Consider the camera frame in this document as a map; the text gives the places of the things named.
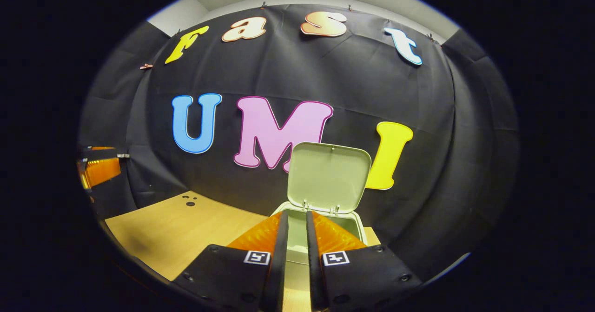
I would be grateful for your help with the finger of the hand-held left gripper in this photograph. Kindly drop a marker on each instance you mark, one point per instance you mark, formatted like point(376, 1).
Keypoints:
point(100, 153)
point(102, 171)

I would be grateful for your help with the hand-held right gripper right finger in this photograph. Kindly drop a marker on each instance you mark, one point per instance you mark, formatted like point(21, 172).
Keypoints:
point(315, 279)

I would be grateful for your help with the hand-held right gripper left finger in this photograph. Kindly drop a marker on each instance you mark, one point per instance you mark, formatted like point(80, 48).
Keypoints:
point(278, 275)

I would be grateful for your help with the pale green desktop garbage bin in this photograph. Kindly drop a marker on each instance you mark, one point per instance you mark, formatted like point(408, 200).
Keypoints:
point(325, 177)

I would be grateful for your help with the light wooden desktop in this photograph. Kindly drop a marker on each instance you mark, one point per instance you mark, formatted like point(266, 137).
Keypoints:
point(176, 228)

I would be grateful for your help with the black backdrop cloth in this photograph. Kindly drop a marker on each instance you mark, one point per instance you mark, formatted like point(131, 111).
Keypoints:
point(232, 70)

